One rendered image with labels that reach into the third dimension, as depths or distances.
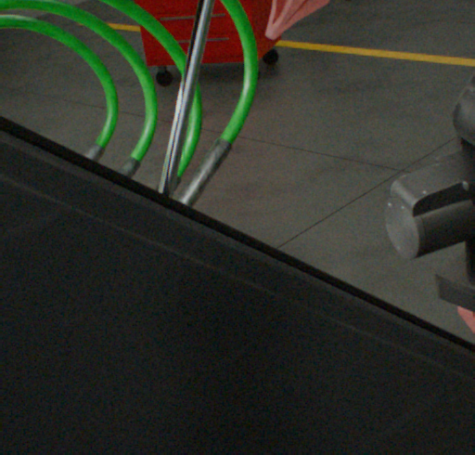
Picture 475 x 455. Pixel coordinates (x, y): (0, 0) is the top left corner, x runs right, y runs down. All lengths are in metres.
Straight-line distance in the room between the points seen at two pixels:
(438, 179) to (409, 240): 0.06
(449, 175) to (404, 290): 2.15
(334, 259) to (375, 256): 0.14
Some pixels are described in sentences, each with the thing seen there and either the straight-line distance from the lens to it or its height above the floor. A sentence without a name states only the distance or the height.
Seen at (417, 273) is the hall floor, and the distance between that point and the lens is 3.00.
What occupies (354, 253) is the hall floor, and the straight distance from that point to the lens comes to 3.15.
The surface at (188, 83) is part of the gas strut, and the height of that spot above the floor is 1.37.
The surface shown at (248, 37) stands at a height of 1.29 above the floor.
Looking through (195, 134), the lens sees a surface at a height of 1.18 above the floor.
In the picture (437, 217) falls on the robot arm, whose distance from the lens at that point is 0.77.
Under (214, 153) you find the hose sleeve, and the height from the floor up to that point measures 1.19.
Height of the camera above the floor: 1.50
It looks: 25 degrees down
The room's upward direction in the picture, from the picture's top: 10 degrees counter-clockwise
